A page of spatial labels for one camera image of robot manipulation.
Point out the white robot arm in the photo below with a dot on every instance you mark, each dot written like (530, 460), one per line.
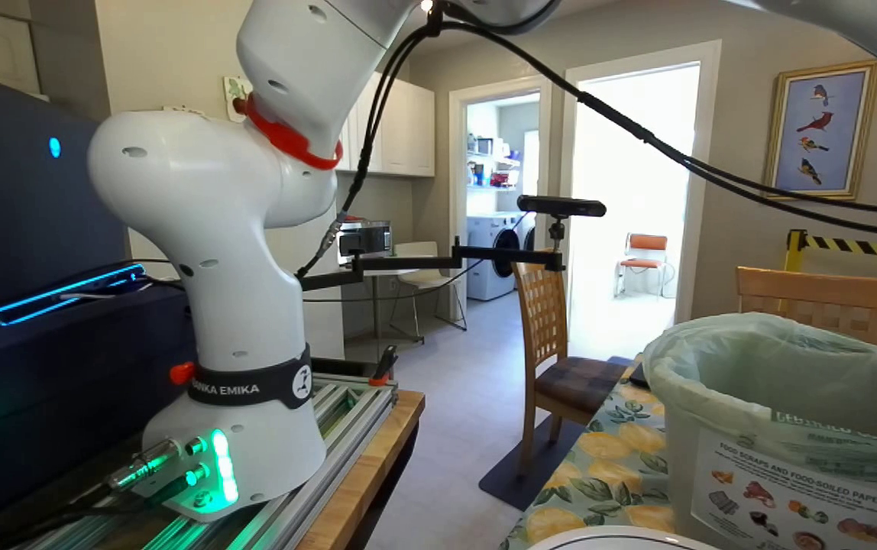
(233, 254)

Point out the white chair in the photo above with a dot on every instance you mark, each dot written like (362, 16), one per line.
(425, 280)

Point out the white compost bin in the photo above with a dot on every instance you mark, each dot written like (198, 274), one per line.
(681, 448)

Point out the framed bird picture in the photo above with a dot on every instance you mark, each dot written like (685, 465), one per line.
(819, 134)

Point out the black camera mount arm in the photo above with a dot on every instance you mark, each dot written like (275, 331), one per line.
(408, 265)

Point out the white wall cabinets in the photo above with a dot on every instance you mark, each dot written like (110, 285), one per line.
(408, 126)

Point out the white herb print plate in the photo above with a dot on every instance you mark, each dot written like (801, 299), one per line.
(621, 540)

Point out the white washing machine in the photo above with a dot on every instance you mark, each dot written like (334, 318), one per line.
(499, 250)

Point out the beige wall switch plate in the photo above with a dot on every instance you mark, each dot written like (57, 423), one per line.
(233, 94)

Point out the black equipment case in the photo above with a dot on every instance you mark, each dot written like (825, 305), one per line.
(51, 398)

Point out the dark blue floor mat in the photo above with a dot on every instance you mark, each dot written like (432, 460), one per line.
(530, 468)

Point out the black bar camera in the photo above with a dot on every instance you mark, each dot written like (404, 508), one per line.
(559, 206)

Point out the yellow black caution tape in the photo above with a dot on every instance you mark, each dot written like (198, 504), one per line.
(865, 247)

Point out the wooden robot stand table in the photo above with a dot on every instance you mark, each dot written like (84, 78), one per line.
(377, 468)

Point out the small black appliance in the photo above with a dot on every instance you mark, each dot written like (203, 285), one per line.
(364, 241)

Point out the lemon print tablecloth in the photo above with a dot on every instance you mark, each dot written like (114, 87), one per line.
(599, 468)

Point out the orange chair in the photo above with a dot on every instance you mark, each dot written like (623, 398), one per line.
(645, 261)

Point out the aluminium base plate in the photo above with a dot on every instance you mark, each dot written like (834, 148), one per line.
(334, 430)

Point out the plaid seat cushion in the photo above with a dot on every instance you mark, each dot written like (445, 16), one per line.
(579, 383)

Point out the lattice back wooden chair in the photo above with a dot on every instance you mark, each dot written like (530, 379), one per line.
(541, 306)

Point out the wooden crate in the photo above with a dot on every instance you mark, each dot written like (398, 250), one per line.
(822, 300)

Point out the round ceiling light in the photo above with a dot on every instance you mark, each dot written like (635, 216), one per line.
(425, 3)

